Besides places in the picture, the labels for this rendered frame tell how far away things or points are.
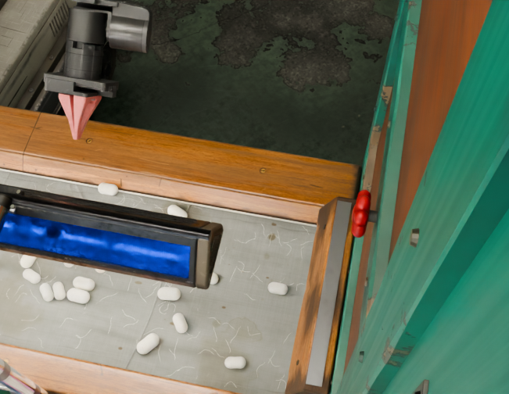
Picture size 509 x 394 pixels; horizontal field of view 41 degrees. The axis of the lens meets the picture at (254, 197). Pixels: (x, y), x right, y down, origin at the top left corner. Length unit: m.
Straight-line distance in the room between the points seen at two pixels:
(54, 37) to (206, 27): 0.64
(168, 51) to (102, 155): 1.16
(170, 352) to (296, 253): 0.26
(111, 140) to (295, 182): 0.34
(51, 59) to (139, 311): 0.97
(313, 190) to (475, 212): 0.96
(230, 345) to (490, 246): 0.89
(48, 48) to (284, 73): 0.77
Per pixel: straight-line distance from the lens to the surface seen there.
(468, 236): 0.22
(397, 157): 0.60
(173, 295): 1.09
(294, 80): 2.24
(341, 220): 1.02
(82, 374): 1.08
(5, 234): 0.84
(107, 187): 1.19
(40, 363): 1.10
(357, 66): 2.29
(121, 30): 1.09
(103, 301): 1.13
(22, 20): 1.87
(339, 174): 1.17
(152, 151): 1.21
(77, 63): 1.10
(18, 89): 1.84
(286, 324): 1.09
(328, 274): 0.99
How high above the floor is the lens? 1.78
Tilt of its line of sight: 62 degrees down
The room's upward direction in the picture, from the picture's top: 3 degrees counter-clockwise
